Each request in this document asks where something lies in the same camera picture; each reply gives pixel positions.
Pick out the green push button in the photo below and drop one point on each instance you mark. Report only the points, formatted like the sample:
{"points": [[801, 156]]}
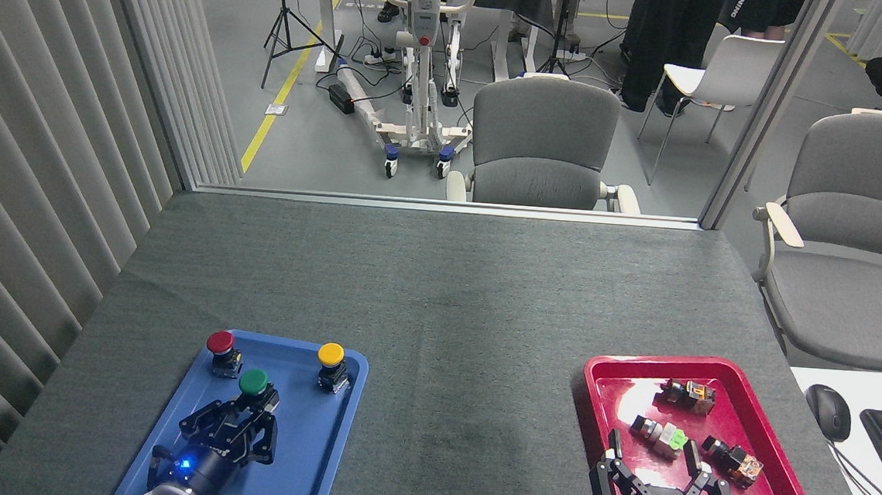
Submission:
{"points": [[253, 382]]}

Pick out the red push button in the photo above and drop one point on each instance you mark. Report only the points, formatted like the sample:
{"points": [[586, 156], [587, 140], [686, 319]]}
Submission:
{"points": [[220, 341]]}

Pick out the yellow push button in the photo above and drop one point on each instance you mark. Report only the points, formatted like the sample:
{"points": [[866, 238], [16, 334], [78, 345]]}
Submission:
{"points": [[331, 354]]}

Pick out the blue plastic tray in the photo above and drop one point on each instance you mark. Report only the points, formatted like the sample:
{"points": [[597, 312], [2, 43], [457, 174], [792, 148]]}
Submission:
{"points": [[303, 440]]}

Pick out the black computer mouse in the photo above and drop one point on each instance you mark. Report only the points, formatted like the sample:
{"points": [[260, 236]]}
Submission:
{"points": [[829, 413]]}

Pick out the grey chair with cream armrests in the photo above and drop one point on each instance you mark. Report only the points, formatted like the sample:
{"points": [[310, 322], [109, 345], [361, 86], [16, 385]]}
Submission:
{"points": [[849, 292], [542, 130]]}

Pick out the grey floor plate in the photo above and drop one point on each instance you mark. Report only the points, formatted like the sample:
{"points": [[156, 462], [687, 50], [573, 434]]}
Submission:
{"points": [[277, 109]]}

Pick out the black power adapter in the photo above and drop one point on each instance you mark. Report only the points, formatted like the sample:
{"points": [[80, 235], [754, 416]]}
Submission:
{"points": [[340, 98]]}

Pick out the white power strip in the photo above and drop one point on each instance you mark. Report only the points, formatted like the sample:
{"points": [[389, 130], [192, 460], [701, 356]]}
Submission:
{"points": [[380, 57]]}

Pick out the black tripod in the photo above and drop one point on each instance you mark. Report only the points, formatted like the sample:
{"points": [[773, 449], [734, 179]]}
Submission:
{"points": [[556, 50], [284, 23]]}

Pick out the white plastic chair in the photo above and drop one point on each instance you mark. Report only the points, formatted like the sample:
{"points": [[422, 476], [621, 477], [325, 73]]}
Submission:
{"points": [[733, 66]]}

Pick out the white stand on wheels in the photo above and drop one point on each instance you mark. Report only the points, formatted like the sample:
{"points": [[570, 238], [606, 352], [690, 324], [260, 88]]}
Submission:
{"points": [[426, 21]]}

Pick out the person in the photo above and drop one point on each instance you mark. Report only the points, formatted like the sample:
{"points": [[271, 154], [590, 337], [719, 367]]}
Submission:
{"points": [[669, 38], [768, 10]]}

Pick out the green and silver switch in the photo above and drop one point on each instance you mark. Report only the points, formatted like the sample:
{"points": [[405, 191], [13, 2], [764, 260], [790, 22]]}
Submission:
{"points": [[661, 437]]}

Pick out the black switch with orange block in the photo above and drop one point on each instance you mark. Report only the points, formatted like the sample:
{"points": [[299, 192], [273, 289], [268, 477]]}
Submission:
{"points": [[736, 462]]}

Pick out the black and orange switch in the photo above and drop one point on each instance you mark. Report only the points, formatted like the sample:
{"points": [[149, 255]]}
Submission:
{"points": [[688, 396]]}

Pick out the silver post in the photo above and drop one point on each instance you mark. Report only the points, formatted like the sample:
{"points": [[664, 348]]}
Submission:
{"points": [[769, 107]]}

